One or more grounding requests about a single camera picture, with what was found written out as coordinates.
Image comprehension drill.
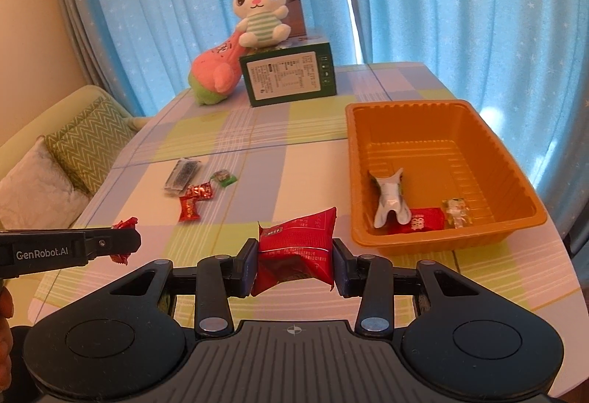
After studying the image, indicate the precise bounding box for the green candy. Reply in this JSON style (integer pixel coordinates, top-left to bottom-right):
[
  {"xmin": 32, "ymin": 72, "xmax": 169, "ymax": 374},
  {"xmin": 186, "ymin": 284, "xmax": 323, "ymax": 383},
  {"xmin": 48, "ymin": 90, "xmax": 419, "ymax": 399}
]
[{"xmin": 211, "ymin": 170, "xmax": 238, "ymax": 189}]

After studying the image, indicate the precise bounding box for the pink green plush toy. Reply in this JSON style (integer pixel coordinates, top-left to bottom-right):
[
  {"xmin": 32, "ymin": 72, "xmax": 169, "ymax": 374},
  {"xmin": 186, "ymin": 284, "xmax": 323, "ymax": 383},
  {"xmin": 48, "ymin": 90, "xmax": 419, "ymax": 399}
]
[{"xmin": 188, "ymin": 31, "xmax": 245, "ymax": 106}]

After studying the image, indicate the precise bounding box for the grey snack packet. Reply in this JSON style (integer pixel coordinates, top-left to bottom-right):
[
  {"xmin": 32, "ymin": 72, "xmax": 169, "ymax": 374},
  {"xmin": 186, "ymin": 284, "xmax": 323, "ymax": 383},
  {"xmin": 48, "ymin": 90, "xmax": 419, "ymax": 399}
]
[{"xmin": 163, "ymin": 158, "xmax": 204, "ymax": 196}]

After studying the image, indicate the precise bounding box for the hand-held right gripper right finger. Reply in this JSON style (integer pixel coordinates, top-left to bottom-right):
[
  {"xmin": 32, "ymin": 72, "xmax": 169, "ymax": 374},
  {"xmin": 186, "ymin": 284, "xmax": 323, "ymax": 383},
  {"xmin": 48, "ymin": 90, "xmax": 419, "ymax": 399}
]
[{"xmin": 331, "ymin": 240, "xmax": 465, "ymax": 337}]

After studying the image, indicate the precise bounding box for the person's left hand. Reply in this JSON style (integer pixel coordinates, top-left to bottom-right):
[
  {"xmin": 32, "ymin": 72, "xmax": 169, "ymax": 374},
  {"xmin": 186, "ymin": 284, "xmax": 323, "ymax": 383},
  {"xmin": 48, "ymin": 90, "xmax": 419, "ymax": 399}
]
[{"xmin": 0, "ymin": 287, "xmax": 14, "ymax": 390}]

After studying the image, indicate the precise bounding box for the green chevron pillow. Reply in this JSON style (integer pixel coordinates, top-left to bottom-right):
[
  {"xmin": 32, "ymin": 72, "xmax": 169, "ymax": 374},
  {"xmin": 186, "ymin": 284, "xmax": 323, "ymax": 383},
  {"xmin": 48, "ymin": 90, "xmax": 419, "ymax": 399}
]
[{"xmin": 45, "ymin": 96, "xmax": 135, "ymax": 198}]

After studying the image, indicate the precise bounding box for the orange plastic tray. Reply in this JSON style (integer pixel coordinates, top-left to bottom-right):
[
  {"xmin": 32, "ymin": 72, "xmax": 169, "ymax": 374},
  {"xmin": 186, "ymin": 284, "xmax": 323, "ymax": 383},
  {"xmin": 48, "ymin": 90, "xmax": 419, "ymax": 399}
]
[{"xmin": 345, "ymin": 99, "xmax": 549, "ymax": 253}]

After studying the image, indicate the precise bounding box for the small clear candy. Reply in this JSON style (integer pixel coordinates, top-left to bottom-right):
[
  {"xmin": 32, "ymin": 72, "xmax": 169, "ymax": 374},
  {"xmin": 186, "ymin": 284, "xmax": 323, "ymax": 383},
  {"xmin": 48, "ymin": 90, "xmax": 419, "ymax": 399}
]
[{"xmin": 441, "ymin": 198, "xmax": 473, "ymax": 229}]

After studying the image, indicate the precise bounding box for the plaid tablecloth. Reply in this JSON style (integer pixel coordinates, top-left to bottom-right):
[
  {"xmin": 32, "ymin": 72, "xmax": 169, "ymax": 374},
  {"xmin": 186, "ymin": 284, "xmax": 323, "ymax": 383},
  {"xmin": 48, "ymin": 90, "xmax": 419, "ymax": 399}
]
[{"xmin": 28, "ymin": 61, "xmax": 586, "ymax": 388}]

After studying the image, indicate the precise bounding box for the white green snack packet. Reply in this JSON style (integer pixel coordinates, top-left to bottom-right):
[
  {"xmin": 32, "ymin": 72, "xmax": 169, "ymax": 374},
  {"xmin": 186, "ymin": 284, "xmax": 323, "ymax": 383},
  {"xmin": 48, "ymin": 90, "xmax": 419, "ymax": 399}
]
[{"xmin": 367, "ymin": 167, "xmax": 412, "ymax": 229}]

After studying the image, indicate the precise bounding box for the green cardboard box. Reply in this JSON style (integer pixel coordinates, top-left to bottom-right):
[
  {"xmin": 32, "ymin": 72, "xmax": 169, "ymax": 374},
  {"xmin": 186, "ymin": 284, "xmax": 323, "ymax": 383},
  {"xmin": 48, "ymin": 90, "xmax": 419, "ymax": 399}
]
[{"xmin": 239, "ymin": 28, "xmax": 337, "ymax": 109}]

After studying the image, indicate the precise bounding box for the dark printed paper carton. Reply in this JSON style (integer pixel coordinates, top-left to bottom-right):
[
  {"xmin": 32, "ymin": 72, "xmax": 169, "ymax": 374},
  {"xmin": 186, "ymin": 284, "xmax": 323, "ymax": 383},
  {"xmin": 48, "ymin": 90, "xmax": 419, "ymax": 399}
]
[{"xmin": 241, "ymin": 0, "xmax": 309, "ymax": 38}]

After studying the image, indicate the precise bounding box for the cream sofa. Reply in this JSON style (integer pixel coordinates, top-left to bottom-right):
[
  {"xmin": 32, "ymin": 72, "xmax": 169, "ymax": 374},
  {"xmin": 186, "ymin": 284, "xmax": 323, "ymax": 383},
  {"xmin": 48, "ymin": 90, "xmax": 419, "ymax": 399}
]
[{"xmin": 0, "ymin": 84, "xmax": 154, "ymax": 247}]

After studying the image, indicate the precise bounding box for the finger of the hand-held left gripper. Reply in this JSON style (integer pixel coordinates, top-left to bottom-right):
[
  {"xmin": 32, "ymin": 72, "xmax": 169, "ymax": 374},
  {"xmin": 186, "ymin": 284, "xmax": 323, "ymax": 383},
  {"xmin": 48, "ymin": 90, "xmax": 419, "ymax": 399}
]
[{"xmin": 85, "ymin": 227, "xmax": 143, "ymax": 261}]

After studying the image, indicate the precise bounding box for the large red snack packet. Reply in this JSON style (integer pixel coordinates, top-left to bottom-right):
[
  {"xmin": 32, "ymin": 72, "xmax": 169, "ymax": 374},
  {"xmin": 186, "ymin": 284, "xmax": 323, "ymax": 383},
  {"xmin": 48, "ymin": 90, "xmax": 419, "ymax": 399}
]
[
  {"xmin": 388, "ymin": 207, "xmax": 447, "ymax": 235},
  {"xmin": 251, "ymin": 206, "xmax": 339, "ymax": 297}
]

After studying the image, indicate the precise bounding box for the white pillow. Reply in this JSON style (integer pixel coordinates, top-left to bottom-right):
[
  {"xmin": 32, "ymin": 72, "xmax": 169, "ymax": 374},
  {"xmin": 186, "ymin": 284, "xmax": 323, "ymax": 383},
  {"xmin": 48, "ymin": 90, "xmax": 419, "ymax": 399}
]
[{"xmin": 0, "ymin": 138, "xmax": 91, "ymax": 231}]

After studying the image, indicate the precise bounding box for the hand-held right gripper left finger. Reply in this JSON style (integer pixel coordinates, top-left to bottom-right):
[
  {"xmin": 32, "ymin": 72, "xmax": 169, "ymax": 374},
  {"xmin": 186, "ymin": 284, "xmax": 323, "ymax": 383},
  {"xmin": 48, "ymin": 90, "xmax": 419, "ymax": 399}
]
[{"xmin": 109, "ymin": 240, "xmax": 259, "ymax": 338}]

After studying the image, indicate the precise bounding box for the white rabbit plush toy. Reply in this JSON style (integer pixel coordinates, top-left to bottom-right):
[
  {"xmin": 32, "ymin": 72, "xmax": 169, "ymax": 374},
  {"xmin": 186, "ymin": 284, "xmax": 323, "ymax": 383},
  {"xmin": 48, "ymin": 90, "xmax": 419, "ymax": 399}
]
[{"xmin": 231, "ymin": 0, "xmax": 292, "ymax": 49}]

